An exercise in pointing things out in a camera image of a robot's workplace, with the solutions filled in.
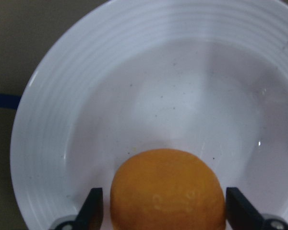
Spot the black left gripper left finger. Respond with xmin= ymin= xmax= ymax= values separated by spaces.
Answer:
xmin=49 ymin=188 xmax=103 ymax=230

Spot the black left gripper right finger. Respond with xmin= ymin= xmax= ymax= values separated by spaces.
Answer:
xmin=226 ymin=187 xmax=288 ymax=230

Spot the orange fruit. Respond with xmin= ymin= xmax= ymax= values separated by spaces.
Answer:
xmin=110 ymin=149 xmax=226 ymax=230

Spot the white round plate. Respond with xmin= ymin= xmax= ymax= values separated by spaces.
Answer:
xmin=11 ymin=0 xmax=288 ymax=230

